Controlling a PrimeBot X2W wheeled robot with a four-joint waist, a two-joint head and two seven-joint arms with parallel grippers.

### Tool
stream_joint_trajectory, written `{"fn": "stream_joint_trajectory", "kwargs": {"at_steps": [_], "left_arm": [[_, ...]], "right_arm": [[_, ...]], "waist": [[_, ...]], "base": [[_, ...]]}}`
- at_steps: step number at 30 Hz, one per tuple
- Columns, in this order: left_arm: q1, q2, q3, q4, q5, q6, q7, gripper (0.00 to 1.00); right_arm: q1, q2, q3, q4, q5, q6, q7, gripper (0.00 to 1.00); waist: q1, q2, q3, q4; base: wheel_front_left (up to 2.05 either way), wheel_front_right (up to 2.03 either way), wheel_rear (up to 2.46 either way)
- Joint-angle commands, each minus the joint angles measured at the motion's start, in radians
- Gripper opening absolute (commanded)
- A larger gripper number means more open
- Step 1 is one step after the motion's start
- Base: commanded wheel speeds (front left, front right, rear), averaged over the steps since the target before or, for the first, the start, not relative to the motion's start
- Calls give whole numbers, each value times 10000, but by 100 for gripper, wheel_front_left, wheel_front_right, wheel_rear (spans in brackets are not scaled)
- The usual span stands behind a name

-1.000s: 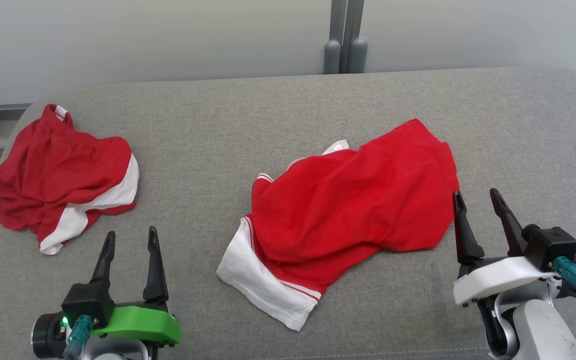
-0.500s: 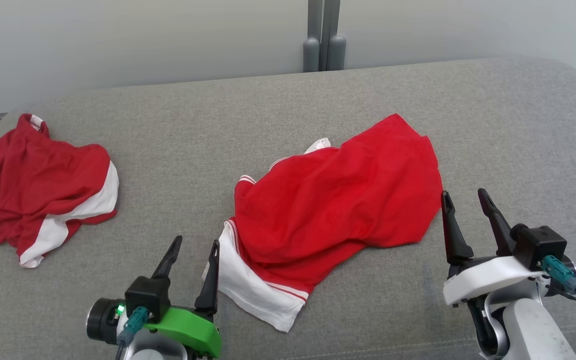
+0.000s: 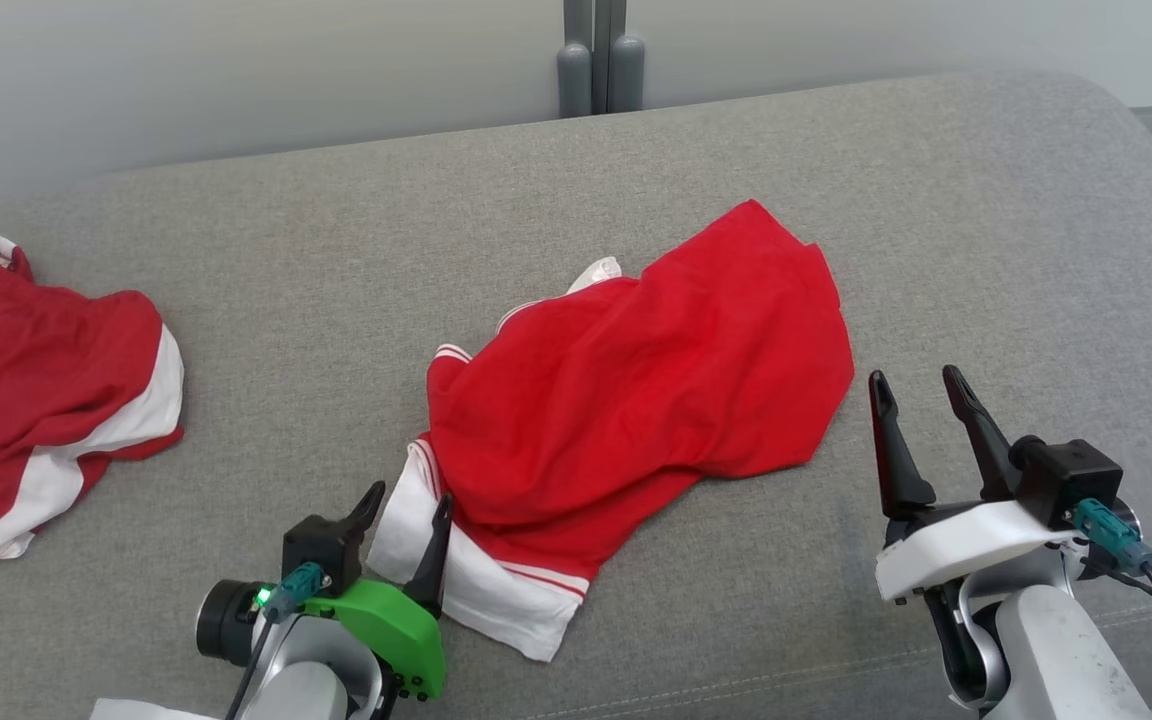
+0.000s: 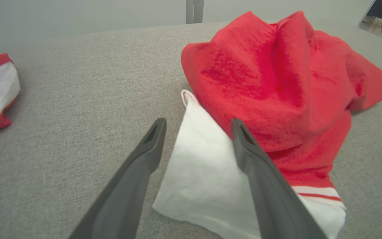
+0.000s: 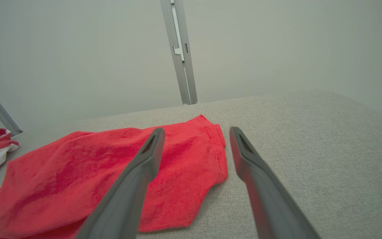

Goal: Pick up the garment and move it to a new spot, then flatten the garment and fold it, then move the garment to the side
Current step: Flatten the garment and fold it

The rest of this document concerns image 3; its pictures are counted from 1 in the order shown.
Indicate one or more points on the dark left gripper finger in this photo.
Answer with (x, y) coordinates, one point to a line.
(368, 515)
(434, 560)

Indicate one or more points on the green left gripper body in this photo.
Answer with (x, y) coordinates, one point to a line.
(396, 625)

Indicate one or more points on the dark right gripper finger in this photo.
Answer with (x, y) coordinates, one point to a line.
(986, 445)
(896, 460)

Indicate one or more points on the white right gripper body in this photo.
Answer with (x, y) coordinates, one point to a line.
(956, 545)

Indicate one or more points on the red shirt with white sleeves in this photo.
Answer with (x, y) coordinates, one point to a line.
(636, 400)

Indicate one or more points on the red shorts with white sides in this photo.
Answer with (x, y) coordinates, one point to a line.
(26, 370)

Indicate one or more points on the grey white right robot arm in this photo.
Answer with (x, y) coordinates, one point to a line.
(1046, 650)

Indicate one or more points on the grey fabric sofa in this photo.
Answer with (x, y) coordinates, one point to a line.
(286, 300)

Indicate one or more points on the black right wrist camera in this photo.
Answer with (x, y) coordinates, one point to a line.
(1076, 475)

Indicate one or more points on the grey partition post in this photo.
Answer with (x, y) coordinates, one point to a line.
(574, 85)

